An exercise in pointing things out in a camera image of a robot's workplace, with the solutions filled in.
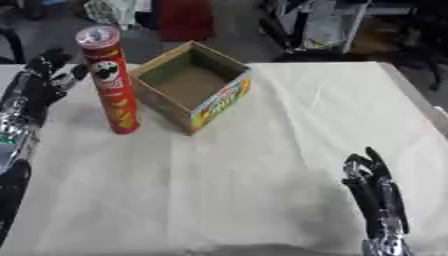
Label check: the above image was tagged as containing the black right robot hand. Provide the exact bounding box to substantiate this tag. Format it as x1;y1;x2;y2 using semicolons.
339;146;412;240

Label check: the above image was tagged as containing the open cardboard box green inside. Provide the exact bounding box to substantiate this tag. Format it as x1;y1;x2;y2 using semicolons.
127;40;256;136

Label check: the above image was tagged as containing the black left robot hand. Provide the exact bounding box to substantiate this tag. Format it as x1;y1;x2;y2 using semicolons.
0;47;91;128

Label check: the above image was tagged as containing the red cylindrical chips can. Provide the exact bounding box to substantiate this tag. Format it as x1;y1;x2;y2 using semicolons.
73;25;142;135

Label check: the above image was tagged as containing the white patterned bag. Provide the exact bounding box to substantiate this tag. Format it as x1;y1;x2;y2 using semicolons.
82;0;154;31

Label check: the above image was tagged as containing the red bag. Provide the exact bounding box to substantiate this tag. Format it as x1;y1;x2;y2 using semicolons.
155;0;217;42

